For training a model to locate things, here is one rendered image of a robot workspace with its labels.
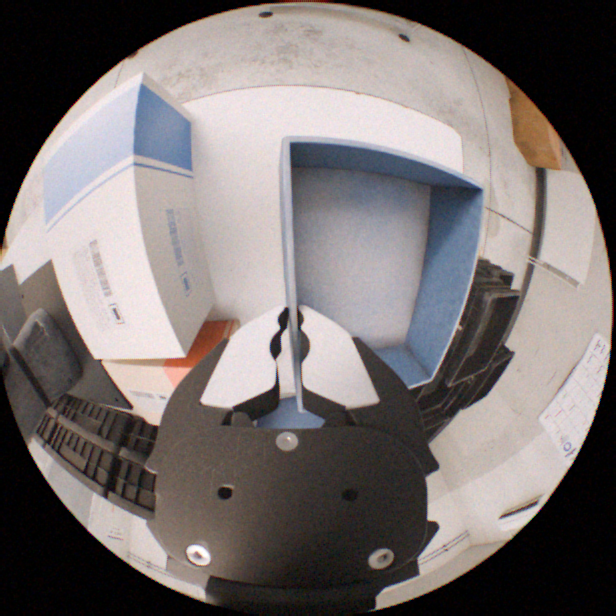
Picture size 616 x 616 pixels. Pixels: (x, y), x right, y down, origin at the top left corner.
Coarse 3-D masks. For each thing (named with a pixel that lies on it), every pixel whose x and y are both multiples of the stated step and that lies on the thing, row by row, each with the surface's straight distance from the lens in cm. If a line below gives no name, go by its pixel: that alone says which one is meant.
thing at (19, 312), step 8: (8, 272) 70; (8, 280) 69; (16, 280) 70; (8, 288) 69; (16, 288) 69; (8, 296) 69; (16, 296) 69; (16, 304) 69; (16, 312) 68; (24, 312) 69; (24, 320) 68
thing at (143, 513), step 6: (108, 498) 49; (114, 498) 48; (120, 498) 47; (114, 504) 48; (120, 504) 47; (126, 504) 46; (132, 504) 45; (126, 510) 46; (132, 510) 45; (138, 510) 44; (144, 510) 43; (150, 510) 42; (138, 516) 44; (144, 516) 43; (150, 516) 42
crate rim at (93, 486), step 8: (48, 448) 71; (56, 456) 67; (64, 464) 63; (72, 472) 59; (80, 472) 57; (80, 480) 56; (88, 480) 54; (96, 488) 52; (104, 488) 51; (104, 496) 51
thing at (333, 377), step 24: (312, 312) 12; (312, 336) 10; (336, 336) 10; (312, 360) 8; (336, 360) 8; (360, 360) 9; (312, 384) 7; (336, 384) 8; (360, 384) 8; (312, 408) 8; (336, 408) 7
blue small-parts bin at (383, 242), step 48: (288, 144) 10; (336, 144) 11; (288, 192) 10; (336, 192) 17; (384, 192) 19; (432, 192) 22; (480, 192) 18; (288, 240) 10; (336, 240) 17; (384, 240) 19; (432, 240) 22; (480, 240) 18; (288, 288) 11; (336, 288) 19; (384, 288) 21; (432, 288) 22; (384, 336) 24; (432, 336) 22
